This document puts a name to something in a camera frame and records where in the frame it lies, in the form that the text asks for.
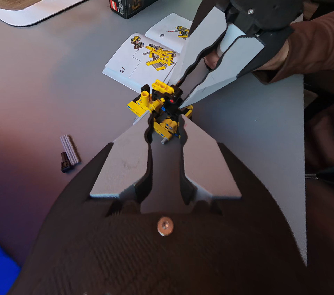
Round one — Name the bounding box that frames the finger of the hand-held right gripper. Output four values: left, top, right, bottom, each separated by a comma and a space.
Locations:
180, 23, 266, 109
168, 7, 228, 87

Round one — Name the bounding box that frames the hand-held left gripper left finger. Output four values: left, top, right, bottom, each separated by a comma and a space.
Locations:
89, 113, 154, 204

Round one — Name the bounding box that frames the lego instruction booklet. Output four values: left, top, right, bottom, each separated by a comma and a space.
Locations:
102, 12, 193, 93

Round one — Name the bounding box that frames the person's right hand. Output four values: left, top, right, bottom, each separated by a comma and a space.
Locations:
204, 39, 290, 72

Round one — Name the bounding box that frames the grey ribbed lego piece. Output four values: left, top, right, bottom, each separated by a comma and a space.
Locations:
60, 134, 81, 165

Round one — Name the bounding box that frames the blue plastic bin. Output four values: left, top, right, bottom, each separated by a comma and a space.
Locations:
0, 245, 22, 295

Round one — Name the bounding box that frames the yellow black lego model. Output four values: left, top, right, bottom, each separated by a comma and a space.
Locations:
126, 79, 194, 145

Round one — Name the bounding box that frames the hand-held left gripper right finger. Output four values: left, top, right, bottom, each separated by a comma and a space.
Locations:
178, 114, 242, 206

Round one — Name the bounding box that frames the black lego connector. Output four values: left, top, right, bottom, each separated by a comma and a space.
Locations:
61, 152, 71, 173

